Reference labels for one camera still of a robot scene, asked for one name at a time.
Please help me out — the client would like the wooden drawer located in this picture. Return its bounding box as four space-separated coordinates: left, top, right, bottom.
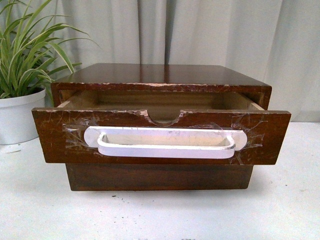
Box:
66 163 253 191
32 90 291 165

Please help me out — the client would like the white drawer handle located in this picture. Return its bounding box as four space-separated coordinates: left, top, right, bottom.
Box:
84 126 248 159

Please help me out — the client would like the dark wooden drawer cabinet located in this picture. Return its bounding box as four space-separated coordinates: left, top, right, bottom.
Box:
50 62 273 192

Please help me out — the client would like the grey backdrop curtain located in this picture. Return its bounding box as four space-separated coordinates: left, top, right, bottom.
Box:
42 0 320 122

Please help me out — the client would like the white plant pot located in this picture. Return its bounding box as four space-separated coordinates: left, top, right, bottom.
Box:
0 88 46 145

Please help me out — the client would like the green striped spider plant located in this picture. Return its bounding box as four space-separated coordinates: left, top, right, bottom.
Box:
0 0 99 107

